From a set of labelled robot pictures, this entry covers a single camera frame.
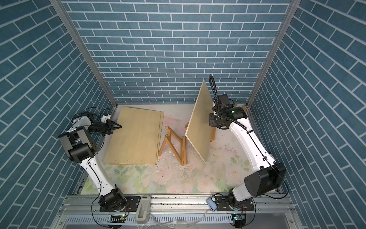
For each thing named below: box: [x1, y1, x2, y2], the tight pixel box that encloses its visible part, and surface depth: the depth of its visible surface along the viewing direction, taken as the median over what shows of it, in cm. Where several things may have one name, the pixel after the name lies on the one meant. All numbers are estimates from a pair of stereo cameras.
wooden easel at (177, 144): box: [157, 125, 187, 167], surface depth 87 cm
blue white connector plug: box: [206, 197, 218, 212], surface depth 73 cm
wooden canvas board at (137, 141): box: [102, 106, 162, 166], surface depth 96 cm
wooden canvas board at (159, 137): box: [155, 111, 165, 166], surface depth 102 cm
